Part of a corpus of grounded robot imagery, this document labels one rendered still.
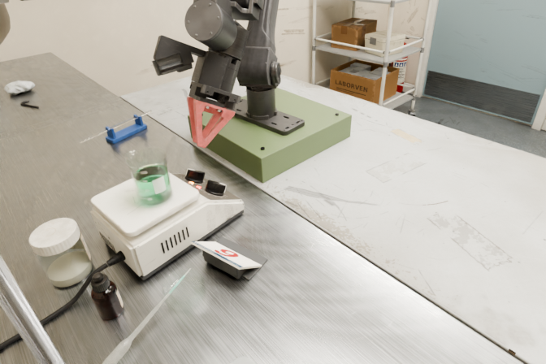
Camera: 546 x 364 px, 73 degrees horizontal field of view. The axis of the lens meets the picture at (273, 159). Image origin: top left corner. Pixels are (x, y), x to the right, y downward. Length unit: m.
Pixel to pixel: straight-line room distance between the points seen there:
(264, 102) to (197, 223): 0.33
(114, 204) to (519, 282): 0.57
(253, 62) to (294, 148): 0.19
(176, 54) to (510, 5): 2.86
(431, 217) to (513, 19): 2.68
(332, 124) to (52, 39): 1.50
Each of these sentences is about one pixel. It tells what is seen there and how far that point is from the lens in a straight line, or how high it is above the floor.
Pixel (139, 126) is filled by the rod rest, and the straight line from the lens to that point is 0.99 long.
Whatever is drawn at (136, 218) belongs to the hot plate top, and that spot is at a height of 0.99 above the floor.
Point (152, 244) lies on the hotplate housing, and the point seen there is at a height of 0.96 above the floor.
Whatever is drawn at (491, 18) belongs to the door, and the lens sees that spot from 3.29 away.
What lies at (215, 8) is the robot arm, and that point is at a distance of 0.55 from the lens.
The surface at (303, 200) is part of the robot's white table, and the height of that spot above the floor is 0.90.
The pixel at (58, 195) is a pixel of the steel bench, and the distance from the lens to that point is 0.82.
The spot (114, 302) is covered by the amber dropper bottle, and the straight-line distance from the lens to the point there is 0.53.
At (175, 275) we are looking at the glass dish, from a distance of 0.55.
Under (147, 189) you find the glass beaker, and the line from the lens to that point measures 0.53.
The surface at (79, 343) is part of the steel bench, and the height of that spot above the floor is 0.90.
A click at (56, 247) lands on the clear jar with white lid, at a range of 0.56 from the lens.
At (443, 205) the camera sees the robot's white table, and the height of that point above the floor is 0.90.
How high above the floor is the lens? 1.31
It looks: 31 degrees down
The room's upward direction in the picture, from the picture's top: 3 degrees counter-clockwise
